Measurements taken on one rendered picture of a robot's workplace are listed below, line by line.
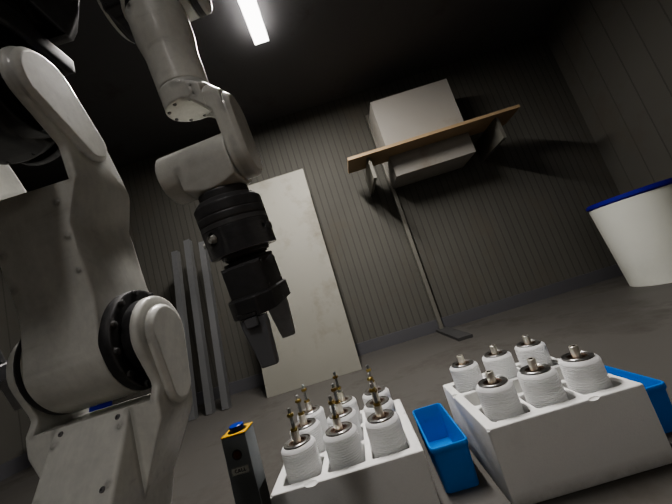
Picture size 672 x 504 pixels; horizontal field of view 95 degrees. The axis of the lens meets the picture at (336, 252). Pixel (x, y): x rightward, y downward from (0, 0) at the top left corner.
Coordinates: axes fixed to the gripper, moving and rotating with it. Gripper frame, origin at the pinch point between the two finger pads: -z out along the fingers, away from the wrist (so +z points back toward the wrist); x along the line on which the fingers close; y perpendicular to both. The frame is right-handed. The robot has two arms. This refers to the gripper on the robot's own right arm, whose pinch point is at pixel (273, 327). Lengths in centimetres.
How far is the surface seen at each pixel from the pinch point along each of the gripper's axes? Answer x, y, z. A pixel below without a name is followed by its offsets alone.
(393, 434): 36, -7, -43
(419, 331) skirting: 276, -47, -108
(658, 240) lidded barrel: 200, -228, -73
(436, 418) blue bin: 70, -21, -65
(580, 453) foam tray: 32, -47, -58
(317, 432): 48, 15, -44
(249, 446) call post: 41, 32, -37
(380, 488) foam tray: 30, 0, -51
